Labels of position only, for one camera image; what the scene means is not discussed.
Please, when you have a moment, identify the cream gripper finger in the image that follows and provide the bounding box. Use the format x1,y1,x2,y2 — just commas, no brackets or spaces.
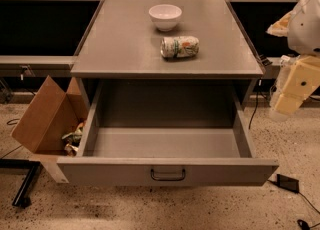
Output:
274,93,304,115
269,65,291,122

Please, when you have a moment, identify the green white 7up can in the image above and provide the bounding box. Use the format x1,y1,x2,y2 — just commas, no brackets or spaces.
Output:
160,36,199,58

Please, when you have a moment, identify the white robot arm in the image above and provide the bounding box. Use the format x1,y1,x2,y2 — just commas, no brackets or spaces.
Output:
267,0,320,121

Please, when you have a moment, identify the open grey top drawer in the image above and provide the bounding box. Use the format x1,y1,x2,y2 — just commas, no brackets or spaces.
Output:
58,80,278,186

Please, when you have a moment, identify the black power adapter on floor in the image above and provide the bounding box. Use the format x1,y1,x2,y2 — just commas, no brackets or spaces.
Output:
276,174,299,193

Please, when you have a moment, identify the white ceramic bowl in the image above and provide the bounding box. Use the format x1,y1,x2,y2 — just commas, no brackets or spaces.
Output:
149,4,182,31

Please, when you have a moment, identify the grey metal cabinet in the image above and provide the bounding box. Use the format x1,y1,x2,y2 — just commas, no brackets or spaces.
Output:
70,0,264,108

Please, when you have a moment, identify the crumpled trash in box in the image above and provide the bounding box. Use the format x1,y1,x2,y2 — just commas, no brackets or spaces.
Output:
62,121,86,157

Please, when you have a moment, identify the brown cardboard box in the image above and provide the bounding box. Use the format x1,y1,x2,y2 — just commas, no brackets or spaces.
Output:
11,76,89,155

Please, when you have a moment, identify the black metal stand leg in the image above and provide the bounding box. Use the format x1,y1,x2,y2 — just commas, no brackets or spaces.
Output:
0,159,41,208

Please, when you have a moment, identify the black hanging cable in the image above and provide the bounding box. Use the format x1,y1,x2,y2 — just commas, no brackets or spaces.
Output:
248,79,262,130

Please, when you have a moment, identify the black drawer handle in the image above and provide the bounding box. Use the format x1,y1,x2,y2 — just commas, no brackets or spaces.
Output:
150,169,186,182

